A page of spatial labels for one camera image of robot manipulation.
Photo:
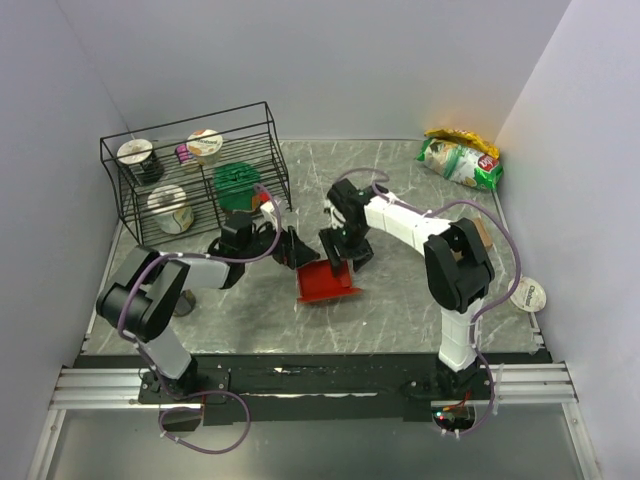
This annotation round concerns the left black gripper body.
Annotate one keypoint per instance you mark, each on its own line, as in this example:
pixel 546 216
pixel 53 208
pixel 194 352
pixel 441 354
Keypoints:
pixel 267 238

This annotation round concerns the yellow chips bag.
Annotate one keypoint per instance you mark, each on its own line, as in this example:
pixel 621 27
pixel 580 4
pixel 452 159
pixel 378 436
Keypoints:
pixel 466 138

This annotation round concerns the black wire rack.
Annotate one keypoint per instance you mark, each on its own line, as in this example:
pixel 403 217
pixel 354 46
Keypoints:
pixel 250 136

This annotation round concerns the white yogurt cup orange label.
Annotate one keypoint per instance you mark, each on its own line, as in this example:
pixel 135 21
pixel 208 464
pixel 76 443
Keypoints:
pixel 205 145

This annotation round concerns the foil lid dark cup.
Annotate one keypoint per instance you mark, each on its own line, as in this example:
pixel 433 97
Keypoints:
pixel 138 158

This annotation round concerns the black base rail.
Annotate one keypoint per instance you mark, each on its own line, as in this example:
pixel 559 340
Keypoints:
pixel 307 387

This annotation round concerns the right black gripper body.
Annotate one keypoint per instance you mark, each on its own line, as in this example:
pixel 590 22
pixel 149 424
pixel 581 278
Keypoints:
pixel 350 235

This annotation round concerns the metal tin can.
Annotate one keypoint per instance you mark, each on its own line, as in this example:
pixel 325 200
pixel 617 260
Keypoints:
pixel 185 304

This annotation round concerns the white cup lower shelf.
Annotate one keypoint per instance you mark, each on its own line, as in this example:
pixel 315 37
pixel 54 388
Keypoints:
pixel 170 209

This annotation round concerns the brown cardboard box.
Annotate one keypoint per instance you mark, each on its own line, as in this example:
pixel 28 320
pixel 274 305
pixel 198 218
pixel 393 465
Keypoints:
pixel 483 233

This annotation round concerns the green chips bag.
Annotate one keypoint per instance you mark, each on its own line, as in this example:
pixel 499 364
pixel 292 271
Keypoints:
pixel 461 164

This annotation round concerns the small purple white cup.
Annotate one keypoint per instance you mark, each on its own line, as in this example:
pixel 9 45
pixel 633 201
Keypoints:
pixel 183 154

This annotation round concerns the red paper box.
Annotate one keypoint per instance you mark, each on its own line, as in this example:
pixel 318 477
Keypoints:
pixel 317 282

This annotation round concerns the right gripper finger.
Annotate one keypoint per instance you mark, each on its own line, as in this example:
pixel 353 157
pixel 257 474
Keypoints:
pixel 361 255
pixel 331 251

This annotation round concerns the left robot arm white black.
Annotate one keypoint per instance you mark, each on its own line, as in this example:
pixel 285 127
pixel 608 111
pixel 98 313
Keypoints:
pixel 140 300

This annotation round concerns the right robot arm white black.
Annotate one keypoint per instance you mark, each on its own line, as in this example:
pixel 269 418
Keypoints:
pixel 457 266

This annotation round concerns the aluminium frame rail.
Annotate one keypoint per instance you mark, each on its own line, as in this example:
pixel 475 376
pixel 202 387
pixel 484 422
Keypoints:
pixel 519 367

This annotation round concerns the green lidded jar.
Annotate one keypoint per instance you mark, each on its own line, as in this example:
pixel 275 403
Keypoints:
pixel 234 187

